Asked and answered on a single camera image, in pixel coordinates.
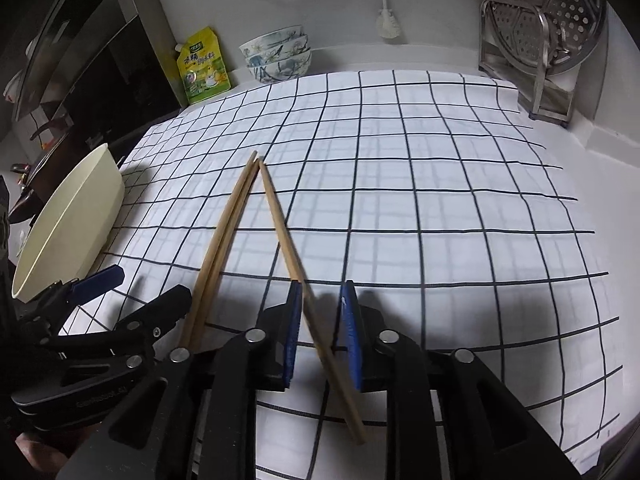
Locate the yellow seasoning pouch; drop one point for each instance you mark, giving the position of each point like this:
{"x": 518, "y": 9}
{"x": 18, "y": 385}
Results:
{"x": 202, "y": 75}

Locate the cream plastic container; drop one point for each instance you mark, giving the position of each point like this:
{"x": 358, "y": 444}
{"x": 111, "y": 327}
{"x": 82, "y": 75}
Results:
{"x": 75, "y": 210}

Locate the dark cooking pan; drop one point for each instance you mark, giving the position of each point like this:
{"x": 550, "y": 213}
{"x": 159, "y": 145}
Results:
{"x": 30, "y": 200}

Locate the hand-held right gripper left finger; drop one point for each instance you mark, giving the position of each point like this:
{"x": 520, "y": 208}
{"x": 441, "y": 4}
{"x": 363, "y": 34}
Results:
{"x": 295, "y": 335}

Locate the floral ceramic bowl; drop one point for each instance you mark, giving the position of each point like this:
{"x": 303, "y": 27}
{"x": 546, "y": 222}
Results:
{"x": 282, "y": 74}
{"x": 255, "y": 61}
{"x": 272, "y": 42}

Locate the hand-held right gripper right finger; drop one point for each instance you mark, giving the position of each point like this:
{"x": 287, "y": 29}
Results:
{"x": 350, "y": 335}

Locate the metal dish rack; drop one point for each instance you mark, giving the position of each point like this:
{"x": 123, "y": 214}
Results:
{"x": 550, "y": 102}

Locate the tan wooden chopstick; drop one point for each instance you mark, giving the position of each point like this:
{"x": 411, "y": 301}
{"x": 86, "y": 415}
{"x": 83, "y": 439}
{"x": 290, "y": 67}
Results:
{"x": 194, "y": 310}
{"x": 280, "y": 230}
{"x": 206, "y": 310}

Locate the white black checked tablecloth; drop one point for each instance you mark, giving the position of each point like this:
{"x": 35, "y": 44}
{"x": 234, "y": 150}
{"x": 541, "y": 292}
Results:
{"x": 400, "y": 210}

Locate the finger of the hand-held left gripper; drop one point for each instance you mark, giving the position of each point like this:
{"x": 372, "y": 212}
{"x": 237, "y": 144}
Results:
{"x": 160, "y": 307}
{"x": 97, "y": 281}

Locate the perforated metal steamer plate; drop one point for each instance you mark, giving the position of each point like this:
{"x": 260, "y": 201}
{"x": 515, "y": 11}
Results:
{"x": 565, "y": 10}

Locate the black range hood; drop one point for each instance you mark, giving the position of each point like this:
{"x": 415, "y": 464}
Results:
{"x": 100, "y": 45}

